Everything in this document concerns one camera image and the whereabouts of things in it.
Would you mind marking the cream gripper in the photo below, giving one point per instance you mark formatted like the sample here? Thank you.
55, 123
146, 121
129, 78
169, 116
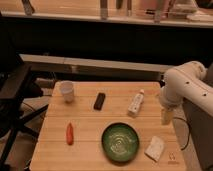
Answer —
166, 116

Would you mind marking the green ceramic bowl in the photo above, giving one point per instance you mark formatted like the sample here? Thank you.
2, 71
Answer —
120, 142

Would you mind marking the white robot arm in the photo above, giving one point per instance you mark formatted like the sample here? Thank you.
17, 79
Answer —
185, 81

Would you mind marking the white squeeze bottle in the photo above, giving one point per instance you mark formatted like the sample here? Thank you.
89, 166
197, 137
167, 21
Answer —
135, 105

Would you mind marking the white sponge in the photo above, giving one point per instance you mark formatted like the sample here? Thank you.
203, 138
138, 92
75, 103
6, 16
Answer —
155, 148

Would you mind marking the black rectangular block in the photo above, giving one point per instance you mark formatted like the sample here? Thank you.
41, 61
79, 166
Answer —
99, 101

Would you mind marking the orange carrot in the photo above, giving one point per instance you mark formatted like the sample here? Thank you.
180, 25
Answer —
69, 134

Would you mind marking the white paper cup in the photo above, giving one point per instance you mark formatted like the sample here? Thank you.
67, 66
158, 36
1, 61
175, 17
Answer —
67, 90

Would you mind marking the black tripod stand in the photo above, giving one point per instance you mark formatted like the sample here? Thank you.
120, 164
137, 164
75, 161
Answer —
12, 94

